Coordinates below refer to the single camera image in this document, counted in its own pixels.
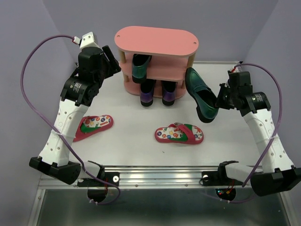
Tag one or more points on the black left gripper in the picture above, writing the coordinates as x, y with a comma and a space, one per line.
113, 66

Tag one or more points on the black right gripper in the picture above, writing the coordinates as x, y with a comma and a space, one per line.
219, 103

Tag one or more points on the green loafer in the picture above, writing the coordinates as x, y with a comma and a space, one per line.
202, 94
139, 67

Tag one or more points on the purple loafer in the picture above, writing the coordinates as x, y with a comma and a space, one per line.
147, 92
168, 92

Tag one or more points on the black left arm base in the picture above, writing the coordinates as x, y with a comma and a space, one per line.
102, 186

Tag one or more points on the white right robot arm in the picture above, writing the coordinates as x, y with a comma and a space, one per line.
278, 173

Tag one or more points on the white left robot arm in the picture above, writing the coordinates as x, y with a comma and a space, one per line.
76, 97

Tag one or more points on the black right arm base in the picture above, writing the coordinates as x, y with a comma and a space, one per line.
219, 178

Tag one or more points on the pink three-tier shoe shelf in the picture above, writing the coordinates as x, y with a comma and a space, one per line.
172, 51

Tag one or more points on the red flip-flop centre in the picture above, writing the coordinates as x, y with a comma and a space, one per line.
179, 133

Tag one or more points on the red flip-flop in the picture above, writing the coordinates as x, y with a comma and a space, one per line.
91, 125
179, 133

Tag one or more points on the red flip-flop left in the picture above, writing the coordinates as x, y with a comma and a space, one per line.
91, 125

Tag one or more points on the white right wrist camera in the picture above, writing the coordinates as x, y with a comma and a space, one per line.
236, 69

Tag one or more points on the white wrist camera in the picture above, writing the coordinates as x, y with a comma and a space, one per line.
236, 69
88, 40

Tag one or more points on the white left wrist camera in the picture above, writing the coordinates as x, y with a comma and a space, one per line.
88, 40

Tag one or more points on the aluminium front rail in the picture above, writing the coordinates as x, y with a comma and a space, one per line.
155, 177

